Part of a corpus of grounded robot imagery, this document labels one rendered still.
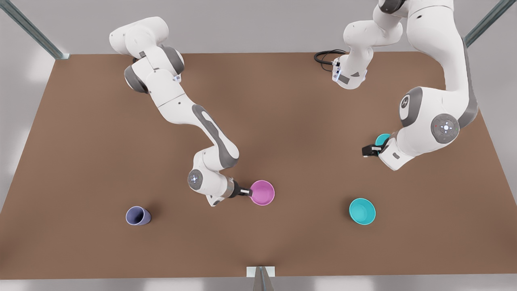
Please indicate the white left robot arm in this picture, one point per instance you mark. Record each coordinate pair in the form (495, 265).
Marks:
(440, 81)

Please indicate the silver frame post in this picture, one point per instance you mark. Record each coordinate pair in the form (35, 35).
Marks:
(486, 20)
(32, 30)
(261, 279)

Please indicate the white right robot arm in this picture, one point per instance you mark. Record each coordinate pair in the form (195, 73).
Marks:
(169, 97)

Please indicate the small teal blue cup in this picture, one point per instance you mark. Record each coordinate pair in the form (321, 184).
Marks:
(382, 139)

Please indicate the purple cup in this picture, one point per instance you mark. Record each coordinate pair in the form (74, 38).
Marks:
(138, 216)

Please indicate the large teal blue bowl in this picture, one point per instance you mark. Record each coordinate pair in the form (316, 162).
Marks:
(362, 211)

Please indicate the pink bowl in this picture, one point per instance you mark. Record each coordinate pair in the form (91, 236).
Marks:
(263, 193)

